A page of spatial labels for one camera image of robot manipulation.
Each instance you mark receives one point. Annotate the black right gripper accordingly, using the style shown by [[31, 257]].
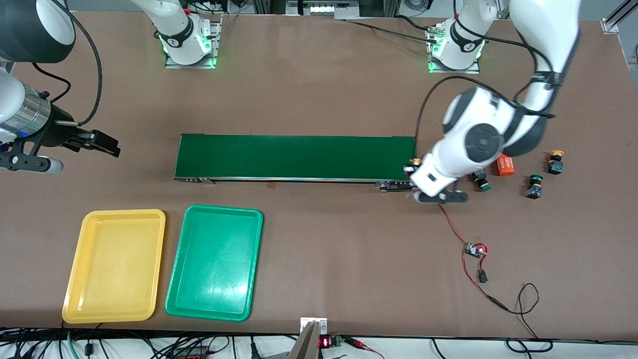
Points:
[[56, 133]]

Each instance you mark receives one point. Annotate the yellow push button switch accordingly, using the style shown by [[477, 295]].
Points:
[[415, 160], [556, 162]]

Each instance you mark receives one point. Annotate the green push button switch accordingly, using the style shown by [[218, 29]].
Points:
[[534, 186], [482, 183]]

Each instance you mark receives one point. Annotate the orange cylinder with white print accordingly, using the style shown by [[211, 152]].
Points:
[[506, 167]]

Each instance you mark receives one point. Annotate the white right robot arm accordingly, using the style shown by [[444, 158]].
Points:
[[174, 25]]

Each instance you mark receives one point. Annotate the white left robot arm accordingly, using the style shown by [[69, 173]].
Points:
[[478, 139]]

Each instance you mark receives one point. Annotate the small green circuit board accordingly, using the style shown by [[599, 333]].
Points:
[[473, 250]]

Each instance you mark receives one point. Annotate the green conveyor belt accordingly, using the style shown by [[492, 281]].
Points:
[[299, 157]]

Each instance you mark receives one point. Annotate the yellow plastic tray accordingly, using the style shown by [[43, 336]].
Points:
[[114, 279]]

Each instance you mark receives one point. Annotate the red clip lead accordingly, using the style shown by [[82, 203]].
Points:
[[356, 342]]

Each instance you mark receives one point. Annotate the red digit display module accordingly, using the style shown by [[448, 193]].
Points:
[[325, 342]]

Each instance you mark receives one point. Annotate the green plastic tray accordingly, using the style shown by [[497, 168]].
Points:
[[214, 294]]

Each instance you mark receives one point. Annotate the aluminium corner profile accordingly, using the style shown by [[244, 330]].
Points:
[[610, 25]]

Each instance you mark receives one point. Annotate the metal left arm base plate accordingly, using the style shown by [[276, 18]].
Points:
[[453, 71]]

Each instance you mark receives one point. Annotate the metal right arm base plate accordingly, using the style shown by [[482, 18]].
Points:
[[217, 50]]

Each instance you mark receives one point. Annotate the aluminium frame rack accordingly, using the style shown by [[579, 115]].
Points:
[[379, 7]]

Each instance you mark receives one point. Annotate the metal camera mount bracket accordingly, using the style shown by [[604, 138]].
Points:
[[311, 339]]

